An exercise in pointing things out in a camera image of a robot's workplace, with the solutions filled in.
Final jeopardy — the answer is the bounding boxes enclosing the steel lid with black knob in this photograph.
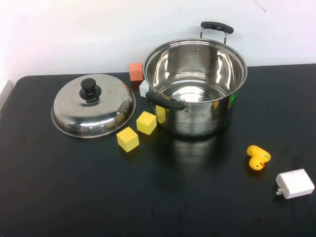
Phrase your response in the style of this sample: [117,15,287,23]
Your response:
[50,73,137,139]

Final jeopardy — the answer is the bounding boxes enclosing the stainless steel pot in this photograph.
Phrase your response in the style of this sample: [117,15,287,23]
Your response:
[142,21,248,138]

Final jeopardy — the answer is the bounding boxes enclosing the white plug charger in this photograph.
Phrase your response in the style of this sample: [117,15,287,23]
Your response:
[275,168,316,199]

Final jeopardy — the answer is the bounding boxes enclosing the yellow foam cube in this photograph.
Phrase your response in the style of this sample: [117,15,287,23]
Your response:
[116,126,140,154]
[136,111,158,136]

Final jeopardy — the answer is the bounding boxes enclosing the orange foam cube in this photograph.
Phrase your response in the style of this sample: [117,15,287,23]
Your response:
[129,62,145,82]

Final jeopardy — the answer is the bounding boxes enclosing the yellow rubber duck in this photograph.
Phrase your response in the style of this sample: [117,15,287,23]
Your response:
[246,145,272,171]

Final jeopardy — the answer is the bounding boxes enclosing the white cube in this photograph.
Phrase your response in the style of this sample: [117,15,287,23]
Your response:
[139,80,149,98]

